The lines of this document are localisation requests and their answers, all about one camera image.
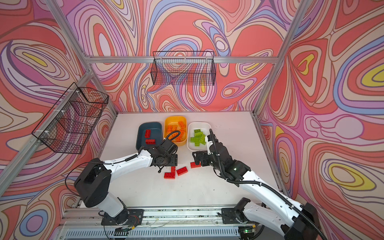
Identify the orange lego chassis plate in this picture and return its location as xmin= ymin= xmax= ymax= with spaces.
xmin=175 ymin=131 xmax=185 ymax=142

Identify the long green lego brick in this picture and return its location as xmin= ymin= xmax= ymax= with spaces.
xmin=190 ymin=137 xmax=201 ymax=143

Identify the orange lego brick bottom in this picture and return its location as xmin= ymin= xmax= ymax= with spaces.
xmin=167 ymin=125 xmax=173 ymax=134

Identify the orange lego brick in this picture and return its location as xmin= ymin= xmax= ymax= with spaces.
xmin=178 ymin=121 xmax=186 ymax=129
xmin=167 ymin=125 xmax=173 ymax=134

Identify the green lego brick top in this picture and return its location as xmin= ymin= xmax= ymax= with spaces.
xmin=195 ymin=132 xmax=205 ymax=138

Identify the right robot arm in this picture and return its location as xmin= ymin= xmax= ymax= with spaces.
xmin=193 ymin=134 xmax=326 ymax=240

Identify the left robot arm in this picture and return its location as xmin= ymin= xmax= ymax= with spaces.
xmin=74 ymin=139 xmax=178 ymax=225

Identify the red lego brick bottom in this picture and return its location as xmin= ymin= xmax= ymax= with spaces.
xmin=164 ymin=173 xmax=176 ymax=180

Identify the dark teal plastic bin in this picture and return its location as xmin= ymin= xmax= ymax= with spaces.
xmin=136 ymin=122 xmax=163 ymax=150

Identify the yellow plastic bin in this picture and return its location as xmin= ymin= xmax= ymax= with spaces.
xmin=164 ymin=116 xmax=188 ymax=147

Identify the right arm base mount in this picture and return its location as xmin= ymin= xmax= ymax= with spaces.
xmin=218 ymin=208 xmax=259 ymax=225

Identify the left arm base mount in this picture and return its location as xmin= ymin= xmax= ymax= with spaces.
xmin=101 ymin=209 xmax=144 ymax=227

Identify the black wire basket back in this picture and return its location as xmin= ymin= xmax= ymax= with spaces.
xmin=151 ymin=51 xmax=217 ymax=86

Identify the black wire basket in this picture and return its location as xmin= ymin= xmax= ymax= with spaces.
xmin=32 ymin=83 xmax=109 ymax=155
xmin=151 ymin=51 xmax=217 ymax=86

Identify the black wire basket left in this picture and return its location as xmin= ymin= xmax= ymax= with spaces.
xmin=32 ymin=83 xmax=109 ymax=155

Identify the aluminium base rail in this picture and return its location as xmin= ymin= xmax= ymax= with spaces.
xmin=56 ymin=205 xmax=310 ymax=239

